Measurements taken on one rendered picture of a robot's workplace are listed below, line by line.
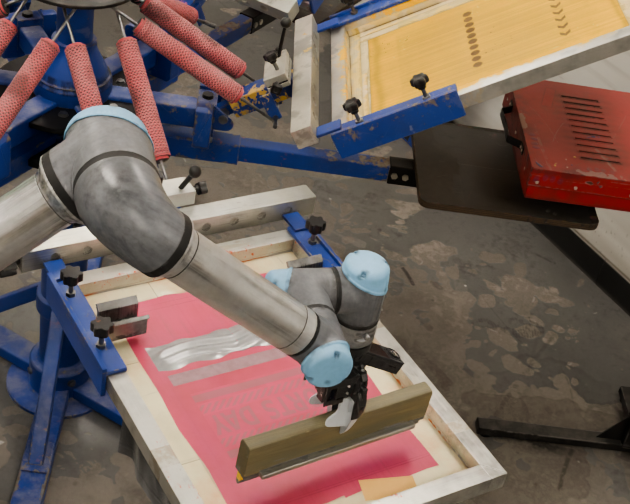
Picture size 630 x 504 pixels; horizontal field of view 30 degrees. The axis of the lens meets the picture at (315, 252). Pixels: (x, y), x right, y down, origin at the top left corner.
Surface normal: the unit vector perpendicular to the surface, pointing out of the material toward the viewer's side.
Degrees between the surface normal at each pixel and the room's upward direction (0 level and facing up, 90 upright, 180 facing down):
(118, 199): 48
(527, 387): 0
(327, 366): 90
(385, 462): 0
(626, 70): 90
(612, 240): 90
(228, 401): 0
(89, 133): 34
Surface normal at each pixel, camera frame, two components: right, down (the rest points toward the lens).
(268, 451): 0.50, 0.61
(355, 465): 0.16, -0.79
